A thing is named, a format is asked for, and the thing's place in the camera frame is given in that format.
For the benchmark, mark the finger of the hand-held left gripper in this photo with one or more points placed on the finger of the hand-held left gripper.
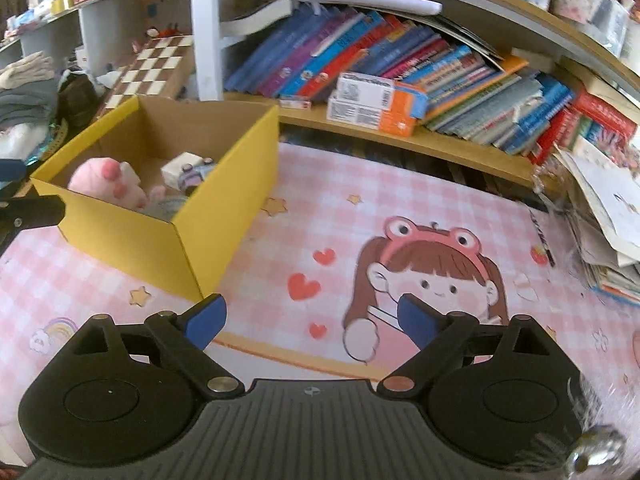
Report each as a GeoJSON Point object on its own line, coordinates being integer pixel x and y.
{"type": "Point", "coordinates": [35, 210]}

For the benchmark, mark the stack of papers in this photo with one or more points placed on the stack of papers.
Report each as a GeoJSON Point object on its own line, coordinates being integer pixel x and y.
{"type": "Point", "coordinates": [605, 210]}

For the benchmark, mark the pink plush toy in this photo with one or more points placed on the pink plush toy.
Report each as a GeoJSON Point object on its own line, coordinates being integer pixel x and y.
{"type": "Point", "coordinates": [95, 177]}

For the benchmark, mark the dark patterned pencil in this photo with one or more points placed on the dark patterned pencil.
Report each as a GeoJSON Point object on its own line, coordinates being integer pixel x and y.
{"type": "Point", "coordinates": [542, 237]}

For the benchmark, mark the shiny metal ball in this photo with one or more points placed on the shiny metal ball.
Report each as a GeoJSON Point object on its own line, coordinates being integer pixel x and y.
{"type": "Point", "coordinates": [595, 452]}

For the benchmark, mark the orange and white carton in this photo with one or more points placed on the orange and white carton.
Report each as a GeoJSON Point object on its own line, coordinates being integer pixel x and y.
{"type": "Point", "coordinates": [360, 115]}
{"type": "Point", "coordinates": [370, 92]}

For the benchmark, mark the gold tape roll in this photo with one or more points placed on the gold tape roll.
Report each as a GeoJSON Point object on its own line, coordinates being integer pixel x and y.
{"type": "Point", "coordinates": [62, 3]}

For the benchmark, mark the small red and white box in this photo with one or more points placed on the small red and white box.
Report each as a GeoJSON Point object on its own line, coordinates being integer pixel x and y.
{"type": "Point", "coordinates": [295, 103]}

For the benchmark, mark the row of books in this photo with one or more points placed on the row of books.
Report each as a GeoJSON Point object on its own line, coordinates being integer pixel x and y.
{"type": "Point", "coordinates": [450, 80]}

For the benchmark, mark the cream eraser block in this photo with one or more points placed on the cream eraser block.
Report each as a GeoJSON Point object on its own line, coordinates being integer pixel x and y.
{"type": "Point", "coordinates": [175, 170]}

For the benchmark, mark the yellow cardboard box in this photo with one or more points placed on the yellow cardboard box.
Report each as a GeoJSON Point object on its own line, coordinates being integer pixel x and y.
{"type": "Point", "coordinates": [215, 240]}

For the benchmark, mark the white and wooden bookshelf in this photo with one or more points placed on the white and wooden bookshelf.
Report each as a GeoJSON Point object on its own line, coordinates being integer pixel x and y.
{"type": "Point", "coordinates": [205, 35]}

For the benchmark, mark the pink checked cartoon mat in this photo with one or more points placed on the pink checked cartoon mat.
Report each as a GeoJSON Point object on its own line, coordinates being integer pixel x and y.
{"type": "Point", "coordinates": [325, 210]}

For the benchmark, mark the grey toy car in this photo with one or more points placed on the grey toy car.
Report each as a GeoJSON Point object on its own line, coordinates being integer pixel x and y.
{"type": "Point", "coordinates": [192, 176]}

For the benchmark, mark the wooden chessboard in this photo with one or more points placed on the wooden chessboard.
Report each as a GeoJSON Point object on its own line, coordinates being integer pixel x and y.
{"type": "Point", "coordinates": [150, 75]}

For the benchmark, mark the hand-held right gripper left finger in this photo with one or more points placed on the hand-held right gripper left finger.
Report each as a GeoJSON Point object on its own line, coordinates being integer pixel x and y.
{"type": "Point", "coordinates": [207, 322]}

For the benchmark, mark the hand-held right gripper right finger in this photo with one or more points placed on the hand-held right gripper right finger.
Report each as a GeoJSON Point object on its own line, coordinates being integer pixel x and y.
{"type": "Point", "coordinates": [417, 320]}

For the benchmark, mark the dark brown bag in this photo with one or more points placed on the dark brown bag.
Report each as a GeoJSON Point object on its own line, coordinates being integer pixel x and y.
{"type": "Point", "coordinates": [77, 100]}

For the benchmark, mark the pile of folded clothes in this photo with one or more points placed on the pile of folded clothes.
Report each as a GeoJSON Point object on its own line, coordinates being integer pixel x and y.
{"type": "Point", "coordinates": [25, 90]}

